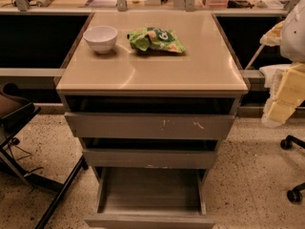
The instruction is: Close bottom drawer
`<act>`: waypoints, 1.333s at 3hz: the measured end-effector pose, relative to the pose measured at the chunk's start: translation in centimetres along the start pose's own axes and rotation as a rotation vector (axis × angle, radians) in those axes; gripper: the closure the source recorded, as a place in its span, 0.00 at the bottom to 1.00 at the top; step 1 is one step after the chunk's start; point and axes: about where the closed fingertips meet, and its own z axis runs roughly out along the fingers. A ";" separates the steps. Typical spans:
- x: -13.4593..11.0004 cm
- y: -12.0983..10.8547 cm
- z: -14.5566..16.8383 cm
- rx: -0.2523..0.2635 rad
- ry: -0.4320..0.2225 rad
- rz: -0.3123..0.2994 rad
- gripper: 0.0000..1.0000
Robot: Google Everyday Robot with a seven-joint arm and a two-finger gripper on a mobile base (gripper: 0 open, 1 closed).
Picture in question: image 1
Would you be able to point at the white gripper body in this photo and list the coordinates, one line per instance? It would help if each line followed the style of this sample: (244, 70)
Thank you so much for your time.
(294, 37)

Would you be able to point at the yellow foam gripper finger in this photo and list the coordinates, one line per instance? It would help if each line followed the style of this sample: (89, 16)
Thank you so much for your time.
(287, 92)

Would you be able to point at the grey bottom drawer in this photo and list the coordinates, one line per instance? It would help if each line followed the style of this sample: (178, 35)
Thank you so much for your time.
(139, 198)

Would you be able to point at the grey drawer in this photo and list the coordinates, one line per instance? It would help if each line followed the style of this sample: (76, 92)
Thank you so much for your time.
(152, 159)
(139, 198)
(150, 126)

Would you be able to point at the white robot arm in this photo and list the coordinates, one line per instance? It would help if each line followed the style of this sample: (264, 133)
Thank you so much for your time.
(289, 35)

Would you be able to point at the grey drawer cabinet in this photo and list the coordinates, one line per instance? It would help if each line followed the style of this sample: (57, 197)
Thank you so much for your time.
(203, 80)

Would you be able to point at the grey top drawer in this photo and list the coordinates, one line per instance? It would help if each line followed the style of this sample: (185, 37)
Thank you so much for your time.
(150, 126)

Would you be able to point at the grey middle drawer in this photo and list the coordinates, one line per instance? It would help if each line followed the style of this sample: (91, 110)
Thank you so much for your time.
(152, 159)

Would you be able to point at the white stick with black tip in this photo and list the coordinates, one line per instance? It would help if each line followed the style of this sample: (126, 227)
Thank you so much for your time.
(256, 54)

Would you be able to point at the green snack bag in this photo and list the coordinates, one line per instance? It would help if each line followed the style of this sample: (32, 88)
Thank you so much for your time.
(156, 39)

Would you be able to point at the white bowl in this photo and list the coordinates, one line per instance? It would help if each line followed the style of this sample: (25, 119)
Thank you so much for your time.
(101, 39)

